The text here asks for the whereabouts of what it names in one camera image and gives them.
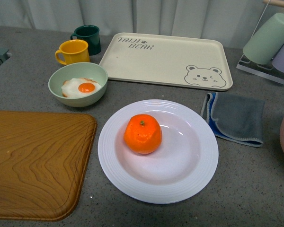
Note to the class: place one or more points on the orange mandarin fruit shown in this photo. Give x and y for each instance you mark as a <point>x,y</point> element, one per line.
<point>143,134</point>

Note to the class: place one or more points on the white round plate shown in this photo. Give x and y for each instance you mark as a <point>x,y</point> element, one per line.
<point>181,167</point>

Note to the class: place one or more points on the light green bowl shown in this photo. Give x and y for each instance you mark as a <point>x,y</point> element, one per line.
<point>78,70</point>

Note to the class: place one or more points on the toy fried egg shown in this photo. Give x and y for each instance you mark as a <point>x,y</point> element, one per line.
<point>79,87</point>

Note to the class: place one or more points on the beige bear tray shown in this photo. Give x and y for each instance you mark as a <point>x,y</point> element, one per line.
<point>168,60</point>

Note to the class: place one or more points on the yellow mug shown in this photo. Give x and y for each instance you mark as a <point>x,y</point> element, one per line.
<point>72,51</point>

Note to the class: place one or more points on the dark green mug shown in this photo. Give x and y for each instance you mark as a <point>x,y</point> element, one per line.
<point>90,34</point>

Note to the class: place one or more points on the grey blue folded cloth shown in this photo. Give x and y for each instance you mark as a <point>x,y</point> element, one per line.
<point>235,118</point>

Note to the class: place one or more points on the wooden cutting board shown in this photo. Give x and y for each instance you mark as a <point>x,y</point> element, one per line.
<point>43,160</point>

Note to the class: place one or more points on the white curtain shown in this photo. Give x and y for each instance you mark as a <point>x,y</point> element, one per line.
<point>230,22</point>

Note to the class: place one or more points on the light green cup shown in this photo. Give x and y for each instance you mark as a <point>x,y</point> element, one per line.
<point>266,41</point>

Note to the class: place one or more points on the clear acrylic cup rack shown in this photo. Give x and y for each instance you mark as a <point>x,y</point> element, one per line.
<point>266,71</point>

